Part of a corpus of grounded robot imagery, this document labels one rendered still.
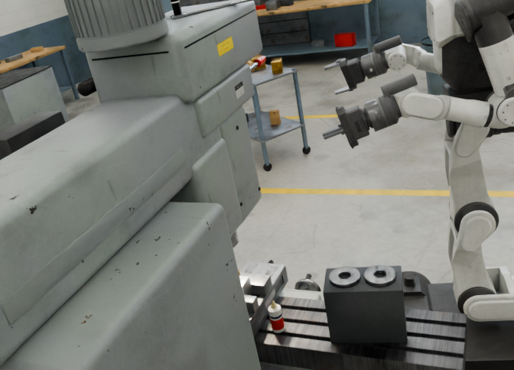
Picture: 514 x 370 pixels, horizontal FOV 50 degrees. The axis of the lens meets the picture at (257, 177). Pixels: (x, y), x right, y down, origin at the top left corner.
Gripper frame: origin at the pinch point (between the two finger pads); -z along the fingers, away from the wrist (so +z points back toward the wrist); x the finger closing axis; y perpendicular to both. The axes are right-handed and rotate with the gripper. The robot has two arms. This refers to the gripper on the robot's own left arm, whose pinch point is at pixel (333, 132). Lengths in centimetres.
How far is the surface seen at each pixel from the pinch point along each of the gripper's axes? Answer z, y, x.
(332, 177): -36, -299, -112
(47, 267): -43, 82, 18
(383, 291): -2.8, 19.2, -42.4
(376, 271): -3.1, 11.7, -40.1
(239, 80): -16.9, 8.1, 25.0
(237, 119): -22.0, 8.3, 15.6
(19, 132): -66, 33, 37
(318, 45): -19, -710, -43
